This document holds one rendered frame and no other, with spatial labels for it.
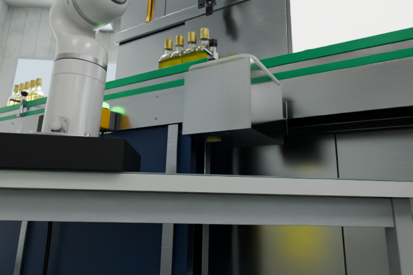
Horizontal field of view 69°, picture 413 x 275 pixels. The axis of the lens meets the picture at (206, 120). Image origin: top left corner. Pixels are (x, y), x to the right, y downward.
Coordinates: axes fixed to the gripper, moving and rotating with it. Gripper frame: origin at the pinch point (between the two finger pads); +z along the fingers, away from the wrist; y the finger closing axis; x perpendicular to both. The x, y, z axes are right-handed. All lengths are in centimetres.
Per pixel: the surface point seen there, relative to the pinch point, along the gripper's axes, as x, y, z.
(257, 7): 16.8, -12.1, -1.3
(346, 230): 42, -16, 81
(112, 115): -27, 18, 46
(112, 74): -264, -175, -89
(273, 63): 28.0, 3.9, 32.0
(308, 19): 36.1, -12.6, 10.0
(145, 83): -16.0, 13.6, 34.0
